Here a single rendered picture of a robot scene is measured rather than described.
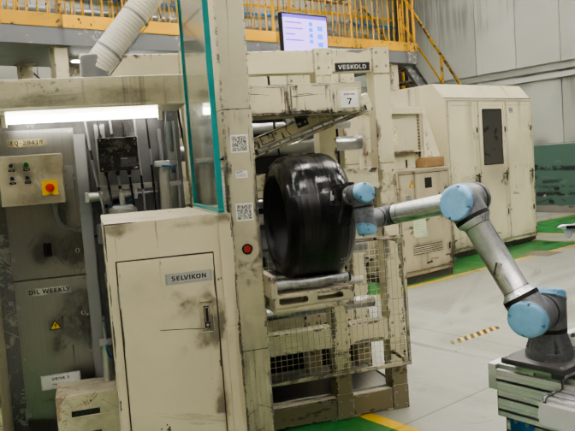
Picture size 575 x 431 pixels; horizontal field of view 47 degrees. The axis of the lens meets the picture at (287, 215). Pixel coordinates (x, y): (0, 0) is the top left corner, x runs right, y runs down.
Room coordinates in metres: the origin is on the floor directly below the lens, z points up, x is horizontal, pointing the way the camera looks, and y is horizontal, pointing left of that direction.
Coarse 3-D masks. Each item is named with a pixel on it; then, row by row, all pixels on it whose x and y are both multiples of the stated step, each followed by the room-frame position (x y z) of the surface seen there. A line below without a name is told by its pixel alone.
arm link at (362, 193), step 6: (354, 186) 2.43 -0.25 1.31; (360, 186) 2.39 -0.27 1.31; (366, 186) 2.40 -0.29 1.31; (372, 186) 2.41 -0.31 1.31; (348, 192) 2.47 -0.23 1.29; (354, 192) 2.41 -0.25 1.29; (360, 192) 2.39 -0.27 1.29; (366, 192) 2.40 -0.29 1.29; (372, 192) 2.40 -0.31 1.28; (348, 198) 2.48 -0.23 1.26; (354, 198) 2.42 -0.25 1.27; (360, 198) 2.39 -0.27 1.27; (366, 198) 2.39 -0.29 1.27; (372, 198) 2.40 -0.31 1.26; (354, 204) 2.43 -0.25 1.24; (360, 204) 2.41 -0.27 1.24; (366, 204) 2.41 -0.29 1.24
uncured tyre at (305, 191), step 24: (288, 168) 2.82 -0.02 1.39; (312, 168) 2.82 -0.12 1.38; (336, 168) 2.84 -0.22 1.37; (264, 192) 3.10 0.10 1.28; (288, 192) 2.75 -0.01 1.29; (312, 192) 2.74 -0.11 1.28; (264, 216) 3.14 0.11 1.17; (288, 216) 2.75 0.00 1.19; (312, 216) 2.71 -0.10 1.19; (336, 216) 2.74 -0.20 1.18; (288, 240) 2.77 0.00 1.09; (312, 240) 2.72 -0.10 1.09; (336, 240) 2.75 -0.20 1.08; (288, 264) 2.81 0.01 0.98; (312, 264) 2.78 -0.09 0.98; (336, 264) 2.82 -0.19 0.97
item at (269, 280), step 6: (264, 270) 2.92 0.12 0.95; (264, 276) 2.82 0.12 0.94; (270, 276) 2.75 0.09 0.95; (264, 282) 2.83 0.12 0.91; (270, 282) 2.74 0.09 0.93; (264, 288) 2.84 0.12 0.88; (270, 288) 2.74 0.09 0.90; (276, 288) 2.75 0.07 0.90; (264, 294) 2.85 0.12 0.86; (270, 294) 2.75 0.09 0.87; (276, 294) 2.74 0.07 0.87
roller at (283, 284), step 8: (344, 272) 2.88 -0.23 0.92; (280, 280) 2.80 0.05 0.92; (288, 280) 2.80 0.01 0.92; (296, 280) 2.81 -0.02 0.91; (304, 280) 2.82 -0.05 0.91; (312, 280) 2.83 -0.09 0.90; (320, 280) 2.84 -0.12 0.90; (328, 280) 2.85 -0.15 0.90; (336, 280) 2.86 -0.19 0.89; (344, 280) 2.87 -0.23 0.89; (280, 288) 2.79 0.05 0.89; (288, 288) 2.81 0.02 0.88
